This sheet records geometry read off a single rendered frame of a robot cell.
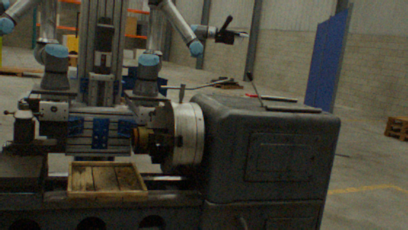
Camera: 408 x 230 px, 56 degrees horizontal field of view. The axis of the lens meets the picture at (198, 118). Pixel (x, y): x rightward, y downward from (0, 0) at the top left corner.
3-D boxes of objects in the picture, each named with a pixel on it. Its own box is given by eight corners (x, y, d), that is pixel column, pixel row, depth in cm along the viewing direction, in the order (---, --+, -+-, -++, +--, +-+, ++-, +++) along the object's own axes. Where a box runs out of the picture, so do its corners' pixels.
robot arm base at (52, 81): (40, 85, 210) (41, 67, 209) (69, 86, 216) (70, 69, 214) (39, 89, 197) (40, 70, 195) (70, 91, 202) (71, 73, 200)
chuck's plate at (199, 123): (178, 156, 188) (188, 94, 179) (197, 186, 160) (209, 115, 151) (172, 156, 187) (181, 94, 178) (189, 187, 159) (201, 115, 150)
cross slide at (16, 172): (45, 152, 174) (46, 143, 173) (38, 189, 134) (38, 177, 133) (4, 151, 168) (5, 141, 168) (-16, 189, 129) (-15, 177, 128)
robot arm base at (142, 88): (130, 91, 228) (131, 75, 226) (154, 93, 233) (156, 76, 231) (135, 95, 214) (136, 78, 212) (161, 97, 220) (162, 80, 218)
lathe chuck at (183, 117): (172, 156, 187) (181, 94, 178) (189, 187, 159) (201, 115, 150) (154, 156, 184) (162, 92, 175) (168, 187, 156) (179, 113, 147)
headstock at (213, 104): (279, 166, 218) (291, 98, 210) (331, 201, 174) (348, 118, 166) (178, 164, 198) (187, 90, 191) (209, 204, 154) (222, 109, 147)
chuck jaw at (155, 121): (170, 132, 170) (168, 109, 175) (173, 128, 166) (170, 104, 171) (145, 132, 166) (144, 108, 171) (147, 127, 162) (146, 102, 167)
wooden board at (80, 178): (133, 169, 183) (134, 161, 182) (147, 201, 150) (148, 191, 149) (68, 169, 173) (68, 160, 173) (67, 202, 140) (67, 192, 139)
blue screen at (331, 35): (287, 110, 1021) (302, 20, 976) (318, 115, 1009) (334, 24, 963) (298, 149, 622) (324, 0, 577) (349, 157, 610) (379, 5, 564)
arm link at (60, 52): (49, 70, 196) (49, 44, 193) (39, 68, 206) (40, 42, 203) (71, 72, 204) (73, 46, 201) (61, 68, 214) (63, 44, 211)
